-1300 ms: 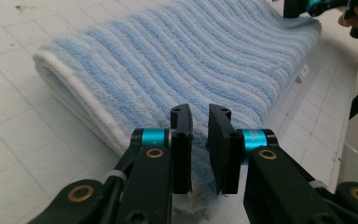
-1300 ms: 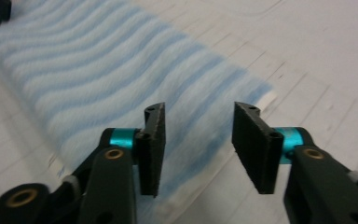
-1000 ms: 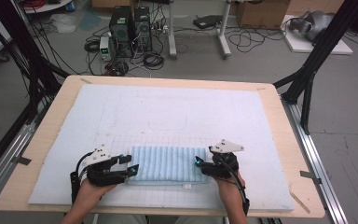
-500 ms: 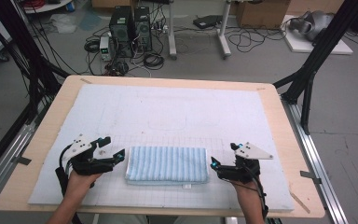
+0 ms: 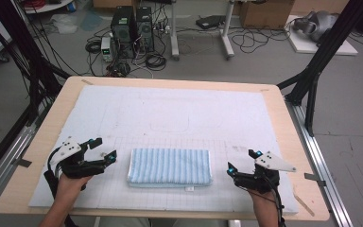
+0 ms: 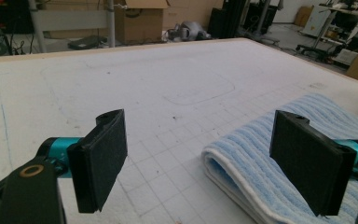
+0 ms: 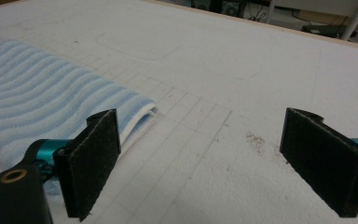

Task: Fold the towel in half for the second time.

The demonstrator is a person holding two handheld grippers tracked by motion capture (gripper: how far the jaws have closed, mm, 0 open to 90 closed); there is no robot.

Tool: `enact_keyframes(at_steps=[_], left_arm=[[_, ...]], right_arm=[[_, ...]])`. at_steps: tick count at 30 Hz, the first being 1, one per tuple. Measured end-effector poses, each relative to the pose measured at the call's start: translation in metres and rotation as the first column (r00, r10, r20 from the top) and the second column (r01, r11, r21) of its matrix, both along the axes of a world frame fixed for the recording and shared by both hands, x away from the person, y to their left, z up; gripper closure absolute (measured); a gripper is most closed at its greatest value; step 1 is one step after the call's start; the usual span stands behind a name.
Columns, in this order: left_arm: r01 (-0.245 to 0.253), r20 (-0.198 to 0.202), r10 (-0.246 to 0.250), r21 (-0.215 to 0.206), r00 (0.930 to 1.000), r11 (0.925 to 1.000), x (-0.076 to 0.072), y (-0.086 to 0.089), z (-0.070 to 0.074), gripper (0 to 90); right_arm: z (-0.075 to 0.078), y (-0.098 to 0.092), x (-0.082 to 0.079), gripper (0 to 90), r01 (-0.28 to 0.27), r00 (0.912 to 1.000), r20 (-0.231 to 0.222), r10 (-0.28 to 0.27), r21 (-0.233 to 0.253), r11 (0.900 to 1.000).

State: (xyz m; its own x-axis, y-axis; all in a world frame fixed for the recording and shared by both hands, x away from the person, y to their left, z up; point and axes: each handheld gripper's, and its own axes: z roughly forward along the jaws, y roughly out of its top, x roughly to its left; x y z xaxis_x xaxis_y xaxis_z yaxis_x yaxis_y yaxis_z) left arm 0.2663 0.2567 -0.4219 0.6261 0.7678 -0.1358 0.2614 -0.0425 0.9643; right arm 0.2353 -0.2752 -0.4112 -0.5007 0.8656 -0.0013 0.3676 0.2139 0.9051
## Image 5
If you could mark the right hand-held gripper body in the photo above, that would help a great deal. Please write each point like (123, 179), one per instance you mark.
(261, 176)

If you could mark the grey helmet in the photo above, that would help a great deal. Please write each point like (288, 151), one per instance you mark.
(318, 23)

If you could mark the white foam mat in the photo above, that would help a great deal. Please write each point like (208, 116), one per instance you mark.
(176, 107)

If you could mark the person's legs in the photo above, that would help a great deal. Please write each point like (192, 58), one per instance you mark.
(123, 222)

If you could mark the clear plastic bag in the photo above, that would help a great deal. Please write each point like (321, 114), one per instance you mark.
(63, 23)

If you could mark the white floor board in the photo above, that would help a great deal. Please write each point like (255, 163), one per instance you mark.
(343, 48)

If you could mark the black tape strip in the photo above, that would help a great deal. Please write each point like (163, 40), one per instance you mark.
(22, 162)
(314, 178)

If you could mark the white power supply unit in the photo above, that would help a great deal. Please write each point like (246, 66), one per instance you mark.
(106, 48)

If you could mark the open cardboard box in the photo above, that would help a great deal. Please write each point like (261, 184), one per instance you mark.
(264, 14)

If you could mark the brown tape strip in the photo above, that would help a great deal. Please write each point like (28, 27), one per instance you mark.
(87, 82)

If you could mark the large flat cardboard box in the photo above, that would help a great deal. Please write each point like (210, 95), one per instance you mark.
(113, 3)

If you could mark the teal sheet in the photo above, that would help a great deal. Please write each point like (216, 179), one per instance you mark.
(91, 20)

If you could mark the black computer tower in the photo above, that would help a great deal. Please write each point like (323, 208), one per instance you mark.
(123, 28)
(145, 30)

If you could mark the aluminium rail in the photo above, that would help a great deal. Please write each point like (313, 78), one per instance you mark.
(321, 157)
(9, 157)

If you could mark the person's left hand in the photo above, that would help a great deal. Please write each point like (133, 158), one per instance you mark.
(72, 187)

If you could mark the light blue striped towel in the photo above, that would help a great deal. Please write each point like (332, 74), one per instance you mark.
(170, 167)

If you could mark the white-legged desk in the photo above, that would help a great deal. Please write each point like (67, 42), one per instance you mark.
(227, 34)

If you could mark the flat black device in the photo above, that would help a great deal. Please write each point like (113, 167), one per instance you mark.
(210, 21)

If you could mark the person's right hand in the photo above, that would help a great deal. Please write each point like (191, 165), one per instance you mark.
(264, 198)

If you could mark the round white table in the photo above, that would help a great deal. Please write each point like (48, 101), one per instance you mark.
(48, 7)

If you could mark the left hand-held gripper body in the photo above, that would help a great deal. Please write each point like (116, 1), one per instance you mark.
(75, 164)

